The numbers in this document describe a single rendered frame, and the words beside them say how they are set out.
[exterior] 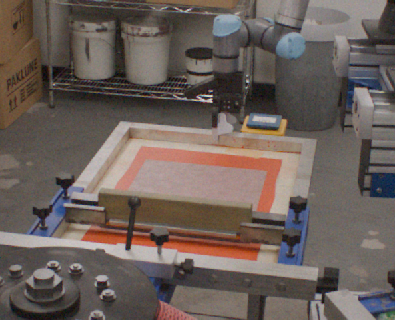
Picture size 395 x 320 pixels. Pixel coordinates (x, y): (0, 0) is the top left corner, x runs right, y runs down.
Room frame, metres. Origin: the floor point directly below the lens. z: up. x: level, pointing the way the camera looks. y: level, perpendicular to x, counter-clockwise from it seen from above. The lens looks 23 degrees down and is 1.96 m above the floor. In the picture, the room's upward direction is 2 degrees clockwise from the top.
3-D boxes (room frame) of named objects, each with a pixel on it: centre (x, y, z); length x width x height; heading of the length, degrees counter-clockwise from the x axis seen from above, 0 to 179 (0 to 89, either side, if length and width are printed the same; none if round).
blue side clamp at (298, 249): (1.76, -0.21, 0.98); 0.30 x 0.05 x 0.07; 170
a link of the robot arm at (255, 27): (2.45, -0.15, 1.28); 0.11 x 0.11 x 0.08; 35
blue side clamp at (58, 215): (1.86, 0.34, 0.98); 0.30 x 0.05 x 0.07; 170
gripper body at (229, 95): (2.41, -0.07, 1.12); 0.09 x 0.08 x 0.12; 80
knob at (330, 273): (1.54, -0.25, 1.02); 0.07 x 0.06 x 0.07; 170
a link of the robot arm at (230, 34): (2.41, -0.06, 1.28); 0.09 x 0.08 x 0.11; 125
